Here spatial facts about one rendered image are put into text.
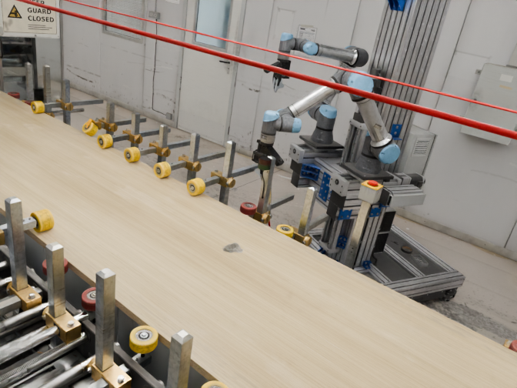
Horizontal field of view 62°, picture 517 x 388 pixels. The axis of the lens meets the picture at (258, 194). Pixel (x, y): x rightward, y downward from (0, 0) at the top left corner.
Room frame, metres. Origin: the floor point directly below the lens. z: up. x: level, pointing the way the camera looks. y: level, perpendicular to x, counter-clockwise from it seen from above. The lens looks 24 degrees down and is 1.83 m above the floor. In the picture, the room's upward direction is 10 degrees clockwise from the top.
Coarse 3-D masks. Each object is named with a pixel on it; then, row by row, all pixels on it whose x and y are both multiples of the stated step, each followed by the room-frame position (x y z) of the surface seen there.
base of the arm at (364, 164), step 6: (360, 156) 2.39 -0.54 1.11; (366, 156) 2.35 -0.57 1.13; (372, 156) 2.34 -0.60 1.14; (360, 162) 2.36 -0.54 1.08; (366, 162) 2.34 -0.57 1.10; (372, 162) 2.33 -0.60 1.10; (378, 162) 2.35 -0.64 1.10; (360, 168) 2.34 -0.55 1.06; (366, 168) 2.34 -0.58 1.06; (372, 168) 2.32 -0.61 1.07; (378, 168) 2.34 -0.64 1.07
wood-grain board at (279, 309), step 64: (0, 128) 2.38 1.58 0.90; (64, 128) 2.57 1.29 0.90; (0, 192) 1.62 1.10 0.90; (64, 192) 1.72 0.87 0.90; (128, 192) 1.83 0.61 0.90; (64, 256) 1.25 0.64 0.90; (128, 256) 1.32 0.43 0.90; (192, 256) 1.39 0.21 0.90; (256, 256) 1.47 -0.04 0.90; (320, 256) 1.56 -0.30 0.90; (192, 320) 1.05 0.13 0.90; (256, 320) 1.10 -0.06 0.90; (320, 320) 1.15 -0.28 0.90; (384, 320) 1.21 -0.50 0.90; (448, 320) 1.28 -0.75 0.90; (256, 384) 0.85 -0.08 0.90; (320, 384) 0.89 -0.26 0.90; (384, 384) 0.93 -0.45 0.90; (448, 384) 0.97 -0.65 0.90; (512, 384) 1.01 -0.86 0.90
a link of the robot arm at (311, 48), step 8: (304, 48) 2.71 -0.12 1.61; (312, 48) 2.69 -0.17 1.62; (320, 48) 2.73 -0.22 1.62; (328, 48) 2.76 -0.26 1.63; (336, 48) 2.79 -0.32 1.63; (344, 48) 2.83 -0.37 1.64; (360, 48) 2.92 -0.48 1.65; (320, 56) 2.76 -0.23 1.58; (328, 56) 2.77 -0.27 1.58; (336, 56) 2.78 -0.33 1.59; (344, 56) 2.80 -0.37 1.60; (352, 56) 2.82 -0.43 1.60; (360, 56) 2.83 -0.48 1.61; (368, 56) 2.90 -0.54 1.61; (352, 64) 2.84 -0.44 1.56; (360, 64) 2.86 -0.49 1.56
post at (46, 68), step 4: (44, 68) 3.02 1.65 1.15; (48, 68) 3.04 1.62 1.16; (44, 72) 3.03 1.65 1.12; (48, 72) 3.04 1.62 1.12; (44, 76) 3.03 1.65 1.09; (48, 76) 3.04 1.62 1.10; (44, 80) 3.03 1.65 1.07; (48, 80) 3.04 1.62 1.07; (44, 84) 3.03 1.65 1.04; (48, 84) 3.04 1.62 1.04; (44, 88) 3.03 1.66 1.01; (48, 88) 3.04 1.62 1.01; (44, 92) 3.03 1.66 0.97; (48, 92) 3.03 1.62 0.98; (44, 96) 3.03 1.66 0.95; (48, 96) 3.03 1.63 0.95; (44, 100) 3.04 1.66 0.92; (48, 100) 3.03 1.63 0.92
